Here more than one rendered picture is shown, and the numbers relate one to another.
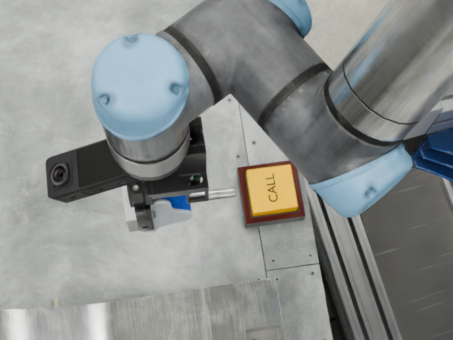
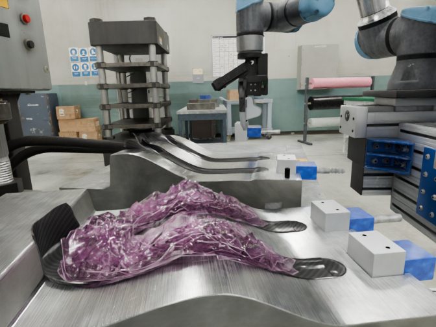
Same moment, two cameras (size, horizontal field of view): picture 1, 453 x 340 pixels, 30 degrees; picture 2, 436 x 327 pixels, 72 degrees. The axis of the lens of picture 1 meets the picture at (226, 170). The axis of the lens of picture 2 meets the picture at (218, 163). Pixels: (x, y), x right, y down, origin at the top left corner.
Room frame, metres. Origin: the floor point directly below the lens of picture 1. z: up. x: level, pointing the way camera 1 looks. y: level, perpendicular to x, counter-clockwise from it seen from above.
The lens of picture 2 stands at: (-0.61, -0.20, 1.05)
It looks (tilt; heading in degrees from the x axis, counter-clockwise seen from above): 13 degrees down; 24
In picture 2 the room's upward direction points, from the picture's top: 2 degrees counter-clockwise
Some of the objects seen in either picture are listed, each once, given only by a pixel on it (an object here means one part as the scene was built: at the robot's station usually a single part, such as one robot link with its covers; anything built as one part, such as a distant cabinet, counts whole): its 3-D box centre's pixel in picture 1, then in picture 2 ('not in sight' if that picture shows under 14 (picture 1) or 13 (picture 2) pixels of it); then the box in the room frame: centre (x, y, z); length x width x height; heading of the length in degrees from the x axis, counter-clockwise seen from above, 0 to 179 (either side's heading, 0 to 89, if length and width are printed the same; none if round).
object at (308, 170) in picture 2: not in sight; (310, 170); (0.00, -0.13, 0.89); 0.13 x 0.05 x 0.05; 103
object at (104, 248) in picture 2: not in sight; (176, 222); (-0.32, -0.01, 0.90); 0.26 x 0.18 x 0.08; 120
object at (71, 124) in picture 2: not in sight; (79, 124); (4.39, 5.33, 0.42); 0.86 x 0.33 x 0.83; 114
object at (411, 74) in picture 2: not in sight; (416, 72); (0.50, -0.37, 1.09); 0.15 x 0.15 x 0.10
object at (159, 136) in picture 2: not in sight; (193, 151); (0.00, 0.13, 0.92); 0.35 x 0.16 x 0.09; 103
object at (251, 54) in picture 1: (250, 46); (285, 16); (0.31, -0.01, 1.25); 0.11 x 0.11 x 0.08; 44
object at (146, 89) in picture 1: (145, 98); (250, 15); (0.26, 0.07, 1.25); 0.09 x 0.08 x 0.11; 134
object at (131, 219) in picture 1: (180, 199); (257, 131); (0.26, 0.05, 0.93); 0.13 x 0.05 x 0.05; 103
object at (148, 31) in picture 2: not in sight; (140, 95); (3.64, 3.03, 1.03); 1.54 x 0.94 x 2.06; 24
